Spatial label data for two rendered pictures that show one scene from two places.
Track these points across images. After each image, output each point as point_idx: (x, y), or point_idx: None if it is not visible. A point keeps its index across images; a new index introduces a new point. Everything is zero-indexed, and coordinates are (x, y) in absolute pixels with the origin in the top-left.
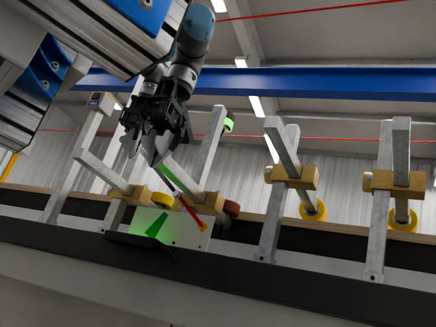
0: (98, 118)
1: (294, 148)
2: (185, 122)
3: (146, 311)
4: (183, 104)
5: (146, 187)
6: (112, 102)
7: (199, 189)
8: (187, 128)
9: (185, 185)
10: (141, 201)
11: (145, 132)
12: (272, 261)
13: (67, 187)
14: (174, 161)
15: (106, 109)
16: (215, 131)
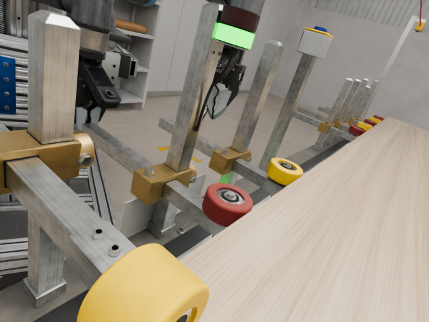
0: (304, 64)
1: (33, 85)
2: (88, 85)
3: None
4: (81, 68)
5: (216, 152)
6: (318, 36)
7: (132, 162)
8: (91, 91)
9: (111, 157)
10: (210, 168)
11: (223, 84)
12: (26, 289)
13: (272, 145)
14: (91, 131)
15: (308, 50)
16: (188, 65)
